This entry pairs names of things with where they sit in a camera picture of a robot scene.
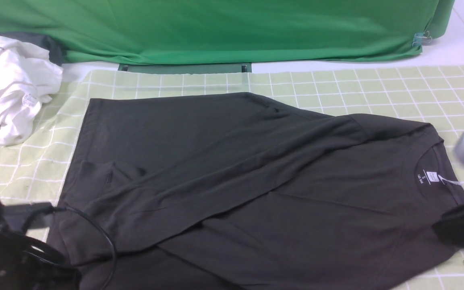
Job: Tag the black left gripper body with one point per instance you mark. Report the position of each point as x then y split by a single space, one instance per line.
21 269

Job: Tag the green backdrop cloth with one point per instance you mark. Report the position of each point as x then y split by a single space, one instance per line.
229 31

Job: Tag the white crumpled shirt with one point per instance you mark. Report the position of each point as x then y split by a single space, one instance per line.
27 81

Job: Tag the green checkered table cloth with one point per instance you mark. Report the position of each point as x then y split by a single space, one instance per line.
34 170

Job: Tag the teal binder clip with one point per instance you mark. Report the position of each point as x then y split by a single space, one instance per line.
422 39

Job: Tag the dark gray long-sleeved shirt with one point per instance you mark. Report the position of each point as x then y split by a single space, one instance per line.
241 192

